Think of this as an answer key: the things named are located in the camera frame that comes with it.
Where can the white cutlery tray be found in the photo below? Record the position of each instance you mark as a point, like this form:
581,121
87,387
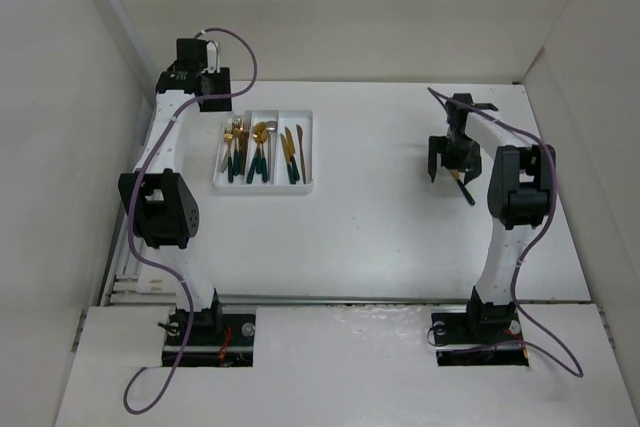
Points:
266,152

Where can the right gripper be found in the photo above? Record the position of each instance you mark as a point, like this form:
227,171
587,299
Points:
472,164

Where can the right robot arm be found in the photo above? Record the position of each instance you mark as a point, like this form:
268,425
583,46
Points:
521,200

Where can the gold knife green handle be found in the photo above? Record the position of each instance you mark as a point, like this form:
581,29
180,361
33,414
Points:
467,195
291,147
290,172

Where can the silver rose fork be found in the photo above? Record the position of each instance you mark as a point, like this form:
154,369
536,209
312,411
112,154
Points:
227,140

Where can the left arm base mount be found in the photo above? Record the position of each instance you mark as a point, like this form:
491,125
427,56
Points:
228,343

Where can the gold fork green handle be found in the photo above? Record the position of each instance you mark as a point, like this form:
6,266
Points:
237,125

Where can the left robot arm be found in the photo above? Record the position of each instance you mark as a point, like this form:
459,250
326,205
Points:
162,213

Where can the silver spoon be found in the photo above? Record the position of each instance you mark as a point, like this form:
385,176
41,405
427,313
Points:
271,127

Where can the rose gold knife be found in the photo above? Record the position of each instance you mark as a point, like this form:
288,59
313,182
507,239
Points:
300,135

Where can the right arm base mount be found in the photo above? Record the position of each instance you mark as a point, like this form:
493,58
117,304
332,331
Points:
458,344

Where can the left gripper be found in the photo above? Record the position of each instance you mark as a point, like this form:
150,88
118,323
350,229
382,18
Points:
219,77

